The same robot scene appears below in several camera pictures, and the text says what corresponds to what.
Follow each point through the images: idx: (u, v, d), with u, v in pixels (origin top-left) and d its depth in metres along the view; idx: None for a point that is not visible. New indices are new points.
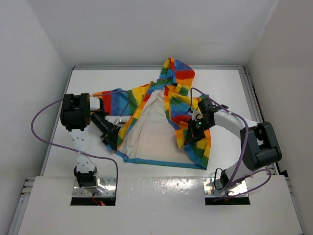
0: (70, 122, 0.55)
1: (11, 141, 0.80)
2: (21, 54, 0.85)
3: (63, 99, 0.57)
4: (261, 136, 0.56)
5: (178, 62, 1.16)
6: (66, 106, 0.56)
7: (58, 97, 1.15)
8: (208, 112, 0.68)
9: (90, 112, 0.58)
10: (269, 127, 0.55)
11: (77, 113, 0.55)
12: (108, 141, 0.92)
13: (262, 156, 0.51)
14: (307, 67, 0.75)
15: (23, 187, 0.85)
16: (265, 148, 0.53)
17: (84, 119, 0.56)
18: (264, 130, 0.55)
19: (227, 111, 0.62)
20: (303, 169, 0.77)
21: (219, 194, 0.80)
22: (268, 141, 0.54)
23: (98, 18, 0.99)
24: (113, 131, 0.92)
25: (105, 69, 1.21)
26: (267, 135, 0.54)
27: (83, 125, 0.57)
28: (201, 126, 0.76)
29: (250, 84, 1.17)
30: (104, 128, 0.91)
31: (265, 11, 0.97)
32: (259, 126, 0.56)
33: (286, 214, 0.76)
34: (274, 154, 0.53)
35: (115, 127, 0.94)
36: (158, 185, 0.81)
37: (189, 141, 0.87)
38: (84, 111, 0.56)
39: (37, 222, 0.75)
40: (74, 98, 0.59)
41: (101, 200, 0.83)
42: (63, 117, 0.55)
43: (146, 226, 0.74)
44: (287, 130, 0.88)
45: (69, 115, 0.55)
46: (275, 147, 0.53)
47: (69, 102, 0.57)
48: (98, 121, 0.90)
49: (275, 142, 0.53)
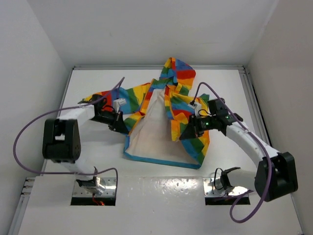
0: (55, 156, 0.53)
1: (12, 141, 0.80)
2: (20, 53, 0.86)
3: (44, 128, 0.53)
4: (279, 166, 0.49)
5: (178, 62, 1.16)
6: (49, 139, 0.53)
7: (58, 97, 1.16)
8: (221, 122, 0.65)
9: (76, 143, 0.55)
10: (290, 160, 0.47)
11: (62, 146, 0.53)
12: (118, 130, 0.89)
13: (279, 190, 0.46)
14: (308, 67, 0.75)
15: (23, 187, 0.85)
16: (280, 178, 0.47)
17: (70, 155, 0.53)
18: (283, 161, 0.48)
19: (243, 129, 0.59)
20: (303, 170, 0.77)
21: (219, 195, 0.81)
22: (285, 173, 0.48)
23: (98, 18, 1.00)
24: (118, 119, 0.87)
25: (104, 69, 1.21)
26: (286, 168, 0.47)
27: (71, 158, 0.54)
28: (207, 127, 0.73)
29: (250, 84, 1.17)
30: (109, 119, 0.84)
31: (265, 11, 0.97)
32: (279, 155, 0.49)
33: (285, 214, 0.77)
34: (290, 188, 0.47)
35: (118, 113, 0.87)
36: (158, 184, 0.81)
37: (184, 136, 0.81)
38: (70, 144, 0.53)
39: (37, 223, 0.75)
40: (59, 123, 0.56)
41: (101, 201, 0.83)
42: (48, 152, 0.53)
43: (146, 227, 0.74)
44: (288, 130, 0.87)
45: (54, 150, 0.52)
46: (292, 181, 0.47)
47: (53, 133, 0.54)
48: (99, 116, 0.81)
49: (294, 176, 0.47)
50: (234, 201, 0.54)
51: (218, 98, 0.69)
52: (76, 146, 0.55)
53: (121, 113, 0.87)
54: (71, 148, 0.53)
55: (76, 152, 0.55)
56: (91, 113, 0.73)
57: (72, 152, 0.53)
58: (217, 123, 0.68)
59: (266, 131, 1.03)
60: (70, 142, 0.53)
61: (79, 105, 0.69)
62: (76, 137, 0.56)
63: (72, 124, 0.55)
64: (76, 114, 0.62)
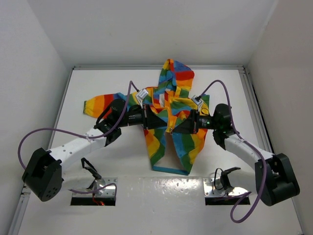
0: (30, 186, 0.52)
1: (12, 141, 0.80)
2: (21, 54, 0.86)
3: (31, 157, 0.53)
4: (277, 169, 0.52)
5: (177, 63, 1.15)
6: (32, 169, 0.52)
7: (58, 97, 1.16)
8: (218, 136, 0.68)
9: (50, 187, 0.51)
10: (285, 160, 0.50)
11: (36, 184, 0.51)
12: (153, 127, 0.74)
13: (279, 191, 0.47)
14: (307, 67, 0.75)
15: (23, 187, 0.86)
16: (280, 181, 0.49)
17: (39, 195, 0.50)
18: (279, 163, 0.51)
19: (239, 138, 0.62)
20: (303, 169, 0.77)
21: (219, 195, 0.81)
22: (284, 174, 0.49)
23: (98, 18, 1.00)
24: (147, 115, 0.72)
25: (104, 70, 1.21)
26: (283, 169, 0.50)
27: (40, 198, 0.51)
28: (207, 126, 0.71)
29: (250, 84, 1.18)
30: (137, 118, 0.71)
31: (265, 11, 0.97)
32: (275, 157, 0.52)
33: (284, 214, 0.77)
34: (291, 190, 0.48)
35: (143, 108, 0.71)
36: (158, 185, 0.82)
37: (178, 128, 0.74)
38: (42, 187, 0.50)
39: (36, 223, 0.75)
40: (48, 156, 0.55)
41: (101, 201, 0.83)
42: (26, 179, 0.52)
43: (147, 227, 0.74)
44: (288, 130, 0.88)
45: (31, 181, 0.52)
46: (292, 182, 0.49)
47: (38, 164, 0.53)
48: (125, 121, 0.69)
49: (292, 176, 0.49)
50: (236, 201, 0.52)
51: (230, 114, 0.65)
52: (49, 189, 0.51)
53: (146, 106, 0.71)
54: (41, 190, 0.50)
55: (47, 194, 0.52)
56: (97, 147, 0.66)
57: (42, 193, 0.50)
58: (218, 132, 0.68)
59: (266, 131, 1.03)
60: (42, 186, 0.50)
61: (86, 136, 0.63)
62: (53, 182, 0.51)
63: (54, 167, 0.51)
64: (70, 153, 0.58)
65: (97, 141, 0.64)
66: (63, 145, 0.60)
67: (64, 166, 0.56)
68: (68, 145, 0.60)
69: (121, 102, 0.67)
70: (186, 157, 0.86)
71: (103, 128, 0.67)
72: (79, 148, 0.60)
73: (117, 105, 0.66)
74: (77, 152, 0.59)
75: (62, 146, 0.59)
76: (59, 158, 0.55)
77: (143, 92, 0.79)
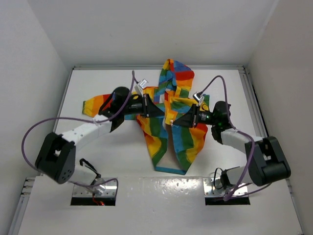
0: (44, 171, 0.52)
1: (12, 141, 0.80)
2: (21, 53, 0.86)
3: (43, 142, 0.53)
4: (268, 152, 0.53)
5: (177, 63, 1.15)
6: (44, 153, 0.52)
7: (57, 97, 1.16)
8: (216, 131, 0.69)
9: (65, 169, 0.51)
10: (274, 141, 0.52)
11: (51, 166, 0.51)
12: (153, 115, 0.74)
13: (269, 172, 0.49)
14: (308, 68, 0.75)
15: (23, 187, 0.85)
16: (272, 163, 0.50)
17: (55, 178, 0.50)
18: (270, 145, 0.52)
19: (234, 129, 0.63)
20: (303, 170, 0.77)
21: (219, 194, 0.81)
22: (274, 156, 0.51)
23: (98, 18, 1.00)
24: (147, 104, 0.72)
25: (104, 69, 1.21)
26: (274, 151, 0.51)
27: (56, 180, 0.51)
28: (206, 120, 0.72)
29: (250, 84, 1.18)
30: (138, 107, 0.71)
31: (265, 11, 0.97)
32: (265, 140, 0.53)
33: (285, 215, 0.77)
34: (282, 171, 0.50)
35: (144, 97, 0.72)
36: (158, 185, 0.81)
37: (178, 121, 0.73)
38: (58, 168, 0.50)
39: (35, 223, 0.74)
40: (61, 139, 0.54)
41: (101, 201, 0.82)
42: (38, 164, 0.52)
43: (147, 227, 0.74)
44: (288, 130, 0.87)
45: (45, 165, 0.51)
46: (282, 162, 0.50)
47: (51, 147, 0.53)
48: (127, 109, 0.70)
49: (282, 157, 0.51)
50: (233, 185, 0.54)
51: (227, 111, 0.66)
52: (64, 171, 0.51)
53: (147, 95, 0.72)
54: (58, 171, 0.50)
55: (62, 176, 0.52)
56: (104, 131, 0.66)
57: (58, 175, 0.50)
58: (215, 128, 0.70)
59: (266, 131, 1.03)
60: (57, 167, 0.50)
61: (93, 121, 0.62)
62: (68, 164, 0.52)
63: (69, 148, 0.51)
64: (80, 137, 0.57)
65: (104, 125, 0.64)
66: (73, 129, 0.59)
67: (77, 147, 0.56)
68: (78, 129, 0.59)
69: (124, 89, 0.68)
70: (184, 153, 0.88)
71: (107, 115, 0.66)
72: (88, 131, 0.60)
73: (121, 91, 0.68)
74: (87, 135, 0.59)
75: (72, 130, 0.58)
76: (72, 139, 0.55)
77: (143, 82, 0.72)
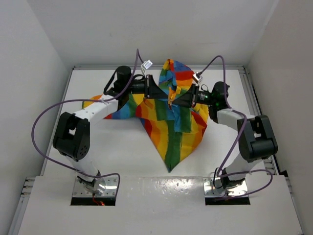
0: (62, 149, 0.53)
1: (12, 142, 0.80)
2: (21, 54, 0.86)
3: (57, 122, 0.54)
4: (258, 129, 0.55)
5: (177, 63, 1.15)
6: (60, 132, 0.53)
7: (58, 97, 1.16)
8: (213, 111, 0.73)
9: (82, 145, 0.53)
10: (265, 120, 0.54)
11: (68, 144, 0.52)
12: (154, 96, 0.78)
13: (258, 146, 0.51)
14: (307, 68, 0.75)
15: (23, 187, 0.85)
16: (261, 139, 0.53)
17: (75, 154, 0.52)
18: (261, 123, 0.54)
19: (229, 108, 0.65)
20: (303, 169, 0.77)
21: (219, 195, 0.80)
22: (264, 132, 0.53)
23: (98, 18, 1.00)
24: (149, 85, 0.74)
25: (104, 70, 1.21)
26: (264, 128, 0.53)
27: (76, 156, 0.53)
28: (205, 100, 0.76)
29: (250, 84, 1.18)
30: (140, 88, 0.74)
31: (265, 11, 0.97)
32: (257, 119, 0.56)
33: (285, 215, 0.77)
34: (270, 147, 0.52)
35: (146, 78, 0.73)
36: (158, 185, 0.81)
37: (178, 100, 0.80)
38: (76, 144, 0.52)
39: (35, 223, 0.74)
40: (74, 118, 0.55)
41: (101, 201, 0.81)
42: (56, 143, 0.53)
43: (147, 227, 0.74)
44: (288, 129, 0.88)
45: (62, 143, 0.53)
46: (270, 139, 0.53)
47: (66, 126, 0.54)
48: (129, 89, 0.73)
49: (271, 134, 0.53)
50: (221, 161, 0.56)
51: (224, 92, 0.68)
52: (81, 147, 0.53)
53: (150, 76, 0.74)
54: (76, 147, 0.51)
55: (80, 153, 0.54)
56: (112, 109, 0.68)
57: (77, 151, 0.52)
58: (212, 107, 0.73)
59: None
60: (75, 144, 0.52)
61: (100, 100, 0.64)
62: (84, 140, 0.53)
63: (84, 124, 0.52)
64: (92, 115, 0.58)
65: (112, 103, 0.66)
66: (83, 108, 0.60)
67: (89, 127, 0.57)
68: (88, 108, 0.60)
69: (124, 67, 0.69)
70: (179, 137, 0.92)
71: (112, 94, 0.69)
72: (98, 110, 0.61)
73: (122, 70, 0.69)
74: (97, 113, 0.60)
75: (83, 109, 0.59)
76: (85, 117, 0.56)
77: (147, 62, 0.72)
